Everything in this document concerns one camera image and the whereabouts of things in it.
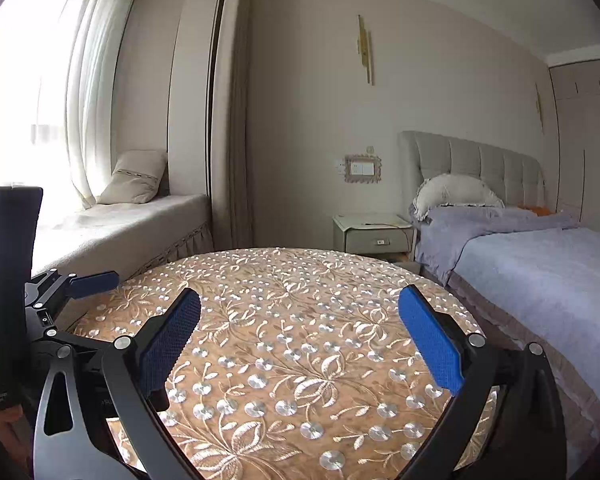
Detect beige bedside nightstand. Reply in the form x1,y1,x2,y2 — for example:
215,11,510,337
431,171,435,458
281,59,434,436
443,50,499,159
332,214,415,261

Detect white sheer curtain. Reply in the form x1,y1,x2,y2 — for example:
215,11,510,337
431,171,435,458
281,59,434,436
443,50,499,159
29,0,138,212

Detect beige built-in wardrobe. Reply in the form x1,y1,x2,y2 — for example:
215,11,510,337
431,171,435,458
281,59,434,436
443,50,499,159
550,60,600,232

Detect gold wall sconce left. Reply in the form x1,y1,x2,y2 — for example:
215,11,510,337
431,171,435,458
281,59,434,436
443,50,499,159
358,14,375,86

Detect beige tufted headboard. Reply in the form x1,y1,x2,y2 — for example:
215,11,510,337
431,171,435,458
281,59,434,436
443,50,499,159
398,131,546,214

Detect bed with lavender cover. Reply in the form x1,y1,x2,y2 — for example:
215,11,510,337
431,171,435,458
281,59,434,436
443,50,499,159
413,206,600,478

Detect beige window seat cushion pillow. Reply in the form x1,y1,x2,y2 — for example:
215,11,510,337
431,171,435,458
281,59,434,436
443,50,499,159
97,150,166,205

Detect window seat bench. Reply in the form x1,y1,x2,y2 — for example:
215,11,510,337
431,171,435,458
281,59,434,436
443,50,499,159
32,195,213,280

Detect framed wall switch plate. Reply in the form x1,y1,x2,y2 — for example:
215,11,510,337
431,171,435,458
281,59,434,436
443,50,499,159
344,154,382,184

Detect white ruffled pillow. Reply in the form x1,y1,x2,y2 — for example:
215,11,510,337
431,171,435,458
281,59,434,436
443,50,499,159
411,174,504,220

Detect person's left hand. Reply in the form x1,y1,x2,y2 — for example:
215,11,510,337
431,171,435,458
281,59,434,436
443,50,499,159
0,406,32,479

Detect gold wall sconce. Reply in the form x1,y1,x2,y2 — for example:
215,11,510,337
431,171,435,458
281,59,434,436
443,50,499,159
534,84,545,136
358,14,375,86

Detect gold wall sconce right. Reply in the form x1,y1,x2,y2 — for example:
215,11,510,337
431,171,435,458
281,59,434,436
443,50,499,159
534,84,545,136

